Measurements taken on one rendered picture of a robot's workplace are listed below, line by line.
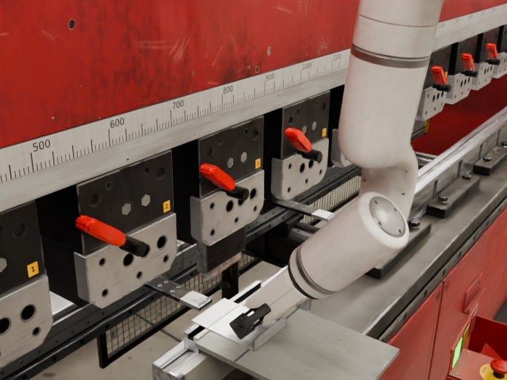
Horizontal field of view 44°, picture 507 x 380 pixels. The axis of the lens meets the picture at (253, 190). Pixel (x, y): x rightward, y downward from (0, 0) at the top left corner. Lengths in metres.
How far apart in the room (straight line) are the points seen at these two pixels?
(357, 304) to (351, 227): 0.56
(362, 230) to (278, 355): 0.28
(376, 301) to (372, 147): 0.66
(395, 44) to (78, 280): 0.44
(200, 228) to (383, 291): 0.62
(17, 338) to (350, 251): 0.40
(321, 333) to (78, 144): 0.53
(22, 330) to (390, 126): 0.46
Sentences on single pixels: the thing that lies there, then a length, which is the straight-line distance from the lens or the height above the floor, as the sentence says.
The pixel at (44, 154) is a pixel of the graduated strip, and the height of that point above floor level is 1.38.
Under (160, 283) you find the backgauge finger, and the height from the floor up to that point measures 1.00.
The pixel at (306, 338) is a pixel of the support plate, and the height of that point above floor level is 1.00.
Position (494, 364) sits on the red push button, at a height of 0.81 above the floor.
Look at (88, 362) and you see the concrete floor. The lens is 2.63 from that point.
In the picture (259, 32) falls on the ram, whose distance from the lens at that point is 0.90.
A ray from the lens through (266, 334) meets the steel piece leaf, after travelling 0.99.
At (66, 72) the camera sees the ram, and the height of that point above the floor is 1.46.
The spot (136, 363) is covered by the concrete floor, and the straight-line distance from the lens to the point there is 2.60.
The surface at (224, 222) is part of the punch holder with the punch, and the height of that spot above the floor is 1.20.
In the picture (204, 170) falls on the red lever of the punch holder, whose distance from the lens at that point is 0.80.
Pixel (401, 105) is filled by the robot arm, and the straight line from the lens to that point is 0.72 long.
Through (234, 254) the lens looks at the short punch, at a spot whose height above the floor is 1.11.
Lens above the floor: 1.60
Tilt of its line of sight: 23 degrees down
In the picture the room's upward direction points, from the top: 1 degrees clockwise
